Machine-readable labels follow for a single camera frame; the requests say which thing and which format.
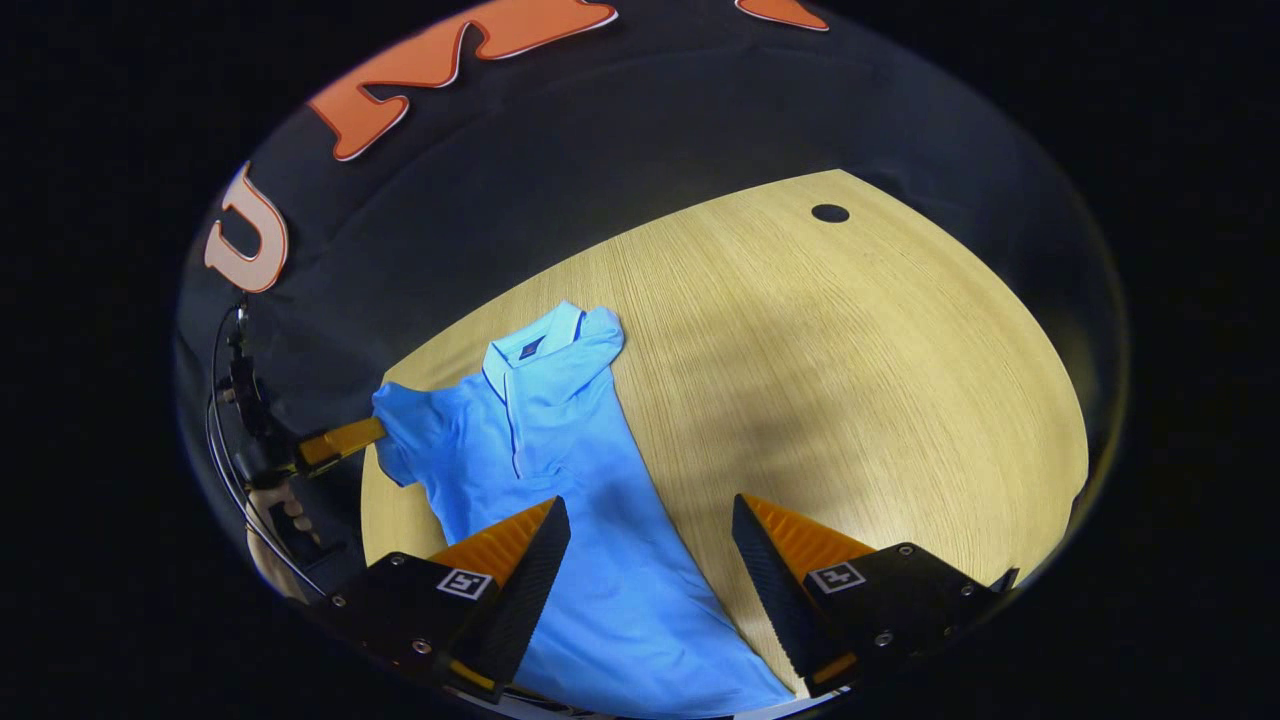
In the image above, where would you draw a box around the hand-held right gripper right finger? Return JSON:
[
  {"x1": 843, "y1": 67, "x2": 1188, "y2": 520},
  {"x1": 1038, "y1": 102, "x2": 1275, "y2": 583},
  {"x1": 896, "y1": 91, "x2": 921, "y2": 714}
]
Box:
[{"x1": 732, "y1": 493, "x2": 1021, "y2": 699}]

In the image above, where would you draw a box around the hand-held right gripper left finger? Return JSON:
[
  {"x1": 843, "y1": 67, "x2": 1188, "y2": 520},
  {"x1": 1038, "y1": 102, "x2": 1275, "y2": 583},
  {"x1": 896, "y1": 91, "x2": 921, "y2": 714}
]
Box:
[{"x1": 310, "y1": 495, "x2": 573, "y2": 701}]

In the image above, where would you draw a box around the light blue T-shirt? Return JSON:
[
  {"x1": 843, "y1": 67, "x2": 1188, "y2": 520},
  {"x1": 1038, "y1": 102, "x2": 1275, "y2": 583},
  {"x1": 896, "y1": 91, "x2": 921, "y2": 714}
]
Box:
[{"x1": 370, "y1": 300, "x2": 801, "y2": 719}]

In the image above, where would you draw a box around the black backdrop cloth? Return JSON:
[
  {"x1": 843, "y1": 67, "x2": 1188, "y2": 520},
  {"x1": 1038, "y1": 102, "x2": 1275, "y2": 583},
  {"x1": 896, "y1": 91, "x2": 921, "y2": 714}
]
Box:
[{"x1": 175, "y1": 0, "x2": 1131, "y2": 601}]

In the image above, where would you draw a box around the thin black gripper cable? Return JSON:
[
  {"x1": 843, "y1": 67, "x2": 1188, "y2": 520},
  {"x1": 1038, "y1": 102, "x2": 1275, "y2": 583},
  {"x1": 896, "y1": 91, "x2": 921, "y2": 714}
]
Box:
[{"x1": 204, "y1": 305, "x2": 331, "y2": 601}]

